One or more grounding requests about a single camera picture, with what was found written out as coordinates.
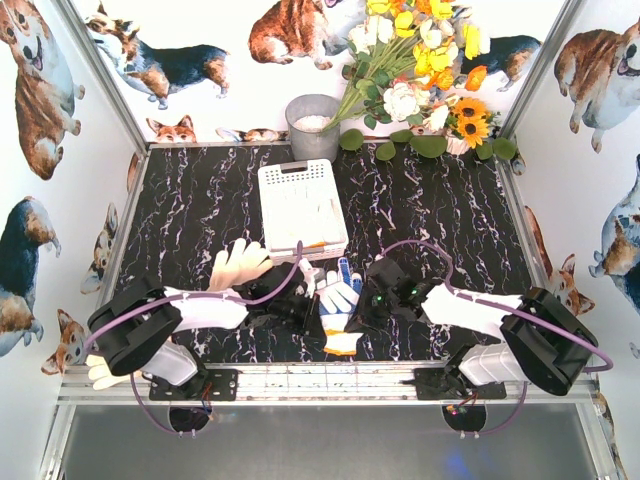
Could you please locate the blue dotted work glove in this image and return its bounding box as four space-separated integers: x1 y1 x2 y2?
316 257 363 335

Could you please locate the yellow palm glove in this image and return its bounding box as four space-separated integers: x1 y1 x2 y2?
268 188 346 250

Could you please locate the white glove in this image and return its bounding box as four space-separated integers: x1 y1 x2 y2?
323 329 363 356

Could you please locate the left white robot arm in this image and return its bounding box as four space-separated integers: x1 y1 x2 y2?
85 260 326 400

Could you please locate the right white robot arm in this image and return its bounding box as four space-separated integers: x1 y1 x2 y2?
345 257 597 396

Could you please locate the white perforated storage basket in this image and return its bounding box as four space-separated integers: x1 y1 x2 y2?
258 159 349 265

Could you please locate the grey metal bucket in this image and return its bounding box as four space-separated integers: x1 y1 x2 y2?
285 94 340 162

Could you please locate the cream glove off table edge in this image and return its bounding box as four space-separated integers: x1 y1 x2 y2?
86 355 130 391

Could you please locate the artificial flower bouquet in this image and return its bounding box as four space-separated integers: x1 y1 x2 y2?
322 1 539 160

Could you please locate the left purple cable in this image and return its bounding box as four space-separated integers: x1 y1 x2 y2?
82 239 306 439

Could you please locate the aluminium front rail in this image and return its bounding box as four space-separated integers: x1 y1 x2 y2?
56 361 599 406

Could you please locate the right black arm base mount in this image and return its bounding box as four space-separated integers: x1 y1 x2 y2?
400 361 507 401

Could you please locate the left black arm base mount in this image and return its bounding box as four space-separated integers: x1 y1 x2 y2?
149 356 240 401

